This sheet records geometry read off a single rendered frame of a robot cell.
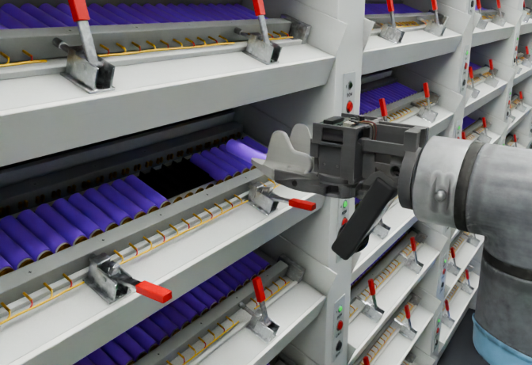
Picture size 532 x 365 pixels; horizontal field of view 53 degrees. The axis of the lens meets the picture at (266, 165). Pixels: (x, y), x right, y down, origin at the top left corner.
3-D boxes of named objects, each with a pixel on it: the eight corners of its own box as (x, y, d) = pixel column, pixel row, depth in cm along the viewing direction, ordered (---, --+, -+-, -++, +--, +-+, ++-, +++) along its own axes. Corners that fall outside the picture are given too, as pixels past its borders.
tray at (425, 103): (446, 127, 143) (471, 80, 137) (347, 191, 95) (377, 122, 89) (381, 95, 151) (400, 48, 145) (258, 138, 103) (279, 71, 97)
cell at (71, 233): (48, 214, 59) (86, 246, 56) (33, 219, 58) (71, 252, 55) (50, 200, 58) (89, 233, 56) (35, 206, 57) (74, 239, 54)
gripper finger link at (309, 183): (287, 161, 65) (354, 171, 61) (286, 174, 66) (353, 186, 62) (267, 170, 62) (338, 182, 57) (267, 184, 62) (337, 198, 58)
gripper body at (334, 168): (338, 112, 65) (438, 123, 58) (336, 180, 67) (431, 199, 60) (305, 122, 59) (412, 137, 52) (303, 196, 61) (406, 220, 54)
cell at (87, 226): (64, 208, 61) (102, 240, 58) (50, 214, 59) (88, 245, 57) (66, 195, 60) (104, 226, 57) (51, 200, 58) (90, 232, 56)
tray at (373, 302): (433, 264, 155) (455, 226, 148) (338, 382, 106) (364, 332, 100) (373, 226, 163) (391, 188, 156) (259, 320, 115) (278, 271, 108)
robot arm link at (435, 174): (474, 213, 59) (447, 244, 51) (430, 204, 61) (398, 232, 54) (484, 133, 56) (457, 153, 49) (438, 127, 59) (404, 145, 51)
